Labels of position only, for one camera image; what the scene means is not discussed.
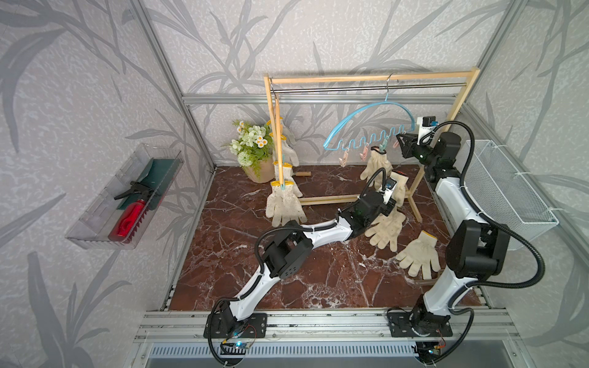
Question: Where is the clear plastic wall bin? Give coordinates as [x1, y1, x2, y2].
[65, 144, 184, 250]

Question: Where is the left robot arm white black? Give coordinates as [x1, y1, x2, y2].
[207, 169, 399, 334]

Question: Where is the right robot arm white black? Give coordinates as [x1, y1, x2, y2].
[397, 117, 545, 325]

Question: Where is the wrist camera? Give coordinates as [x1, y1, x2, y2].
[383, 178, 397, 205]
[417, 116, 438, 146]

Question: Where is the wooden clothes rack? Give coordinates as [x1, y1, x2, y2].
[261, 67, 482, 225]

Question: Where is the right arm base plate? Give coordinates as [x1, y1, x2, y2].
[386, 310, 453, 338]

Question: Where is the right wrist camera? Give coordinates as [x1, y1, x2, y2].
[417, 116, 438, 146]

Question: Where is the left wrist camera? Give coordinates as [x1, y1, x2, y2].
[383, 178, 397, 205]

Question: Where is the blue clip hanger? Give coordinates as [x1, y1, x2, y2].
[317, 72, 415, 163]

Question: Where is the white glove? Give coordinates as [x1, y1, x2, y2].
[274, 161, 303, 198]
[265, 181, 308, 227]
[390, 171, 408, 208]
[395, 231, 441, 280]
[360, 146, 392, 190]
[364, 210, 406, 253]
[266, 117, 296, 147]
[281, 136, 300, 167]

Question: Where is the white wire mesh basket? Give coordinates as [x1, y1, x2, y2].
[465, 140, 559, 242]

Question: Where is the red spray bottle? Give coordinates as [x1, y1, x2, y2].
[108, 199, 147, 244]

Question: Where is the green dustpan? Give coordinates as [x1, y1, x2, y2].
[115, 159, 179, 211]

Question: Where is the potted white flower plant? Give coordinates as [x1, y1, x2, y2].
[227, 120, 275, 183]

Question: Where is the orange clip hanger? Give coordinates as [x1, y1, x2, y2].
[271, 93, 285, 189]

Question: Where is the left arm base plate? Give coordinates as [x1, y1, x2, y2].
[203, 313, 268, 339]

